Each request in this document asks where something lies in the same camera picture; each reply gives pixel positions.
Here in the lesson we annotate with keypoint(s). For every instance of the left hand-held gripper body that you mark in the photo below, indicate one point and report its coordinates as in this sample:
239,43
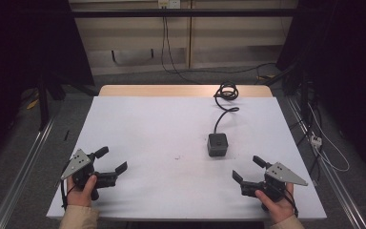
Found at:
76,164

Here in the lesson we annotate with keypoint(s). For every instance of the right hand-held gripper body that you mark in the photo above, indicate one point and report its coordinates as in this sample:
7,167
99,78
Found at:
284,175

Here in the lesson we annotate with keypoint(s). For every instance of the person's left hand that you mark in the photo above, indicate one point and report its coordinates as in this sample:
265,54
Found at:
81,194

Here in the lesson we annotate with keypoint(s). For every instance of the person's right hand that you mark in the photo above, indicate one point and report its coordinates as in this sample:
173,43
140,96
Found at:
279,208

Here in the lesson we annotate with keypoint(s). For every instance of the small black floor strip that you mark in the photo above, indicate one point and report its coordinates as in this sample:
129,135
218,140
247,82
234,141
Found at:
66,135

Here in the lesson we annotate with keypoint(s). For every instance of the dark grey cube power socket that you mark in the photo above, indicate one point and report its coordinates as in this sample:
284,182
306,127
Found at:
217,145

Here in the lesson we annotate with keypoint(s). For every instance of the white power strip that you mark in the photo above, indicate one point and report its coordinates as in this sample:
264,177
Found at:
316,140

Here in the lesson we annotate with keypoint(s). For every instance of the white table cover sheet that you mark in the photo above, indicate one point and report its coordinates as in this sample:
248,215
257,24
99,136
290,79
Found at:
158,133

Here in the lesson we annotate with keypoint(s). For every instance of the black metal stand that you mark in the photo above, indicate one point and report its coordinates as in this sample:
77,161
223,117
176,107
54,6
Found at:
43,101

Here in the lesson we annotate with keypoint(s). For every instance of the yellow floor tape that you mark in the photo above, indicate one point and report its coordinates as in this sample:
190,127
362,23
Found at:
32,104
266,77

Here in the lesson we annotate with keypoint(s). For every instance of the black curtain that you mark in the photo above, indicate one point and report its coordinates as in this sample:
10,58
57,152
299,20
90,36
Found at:
22,47
346,63

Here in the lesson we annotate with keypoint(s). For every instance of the aluminium floor rail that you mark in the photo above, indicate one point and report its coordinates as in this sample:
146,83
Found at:
333,181
22,173

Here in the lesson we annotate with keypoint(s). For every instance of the black horizontal frame bar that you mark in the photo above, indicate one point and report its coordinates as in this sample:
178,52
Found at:
184,13

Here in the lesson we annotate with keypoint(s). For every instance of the white wall socket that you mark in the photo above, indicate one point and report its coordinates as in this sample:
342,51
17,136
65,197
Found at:
169,3

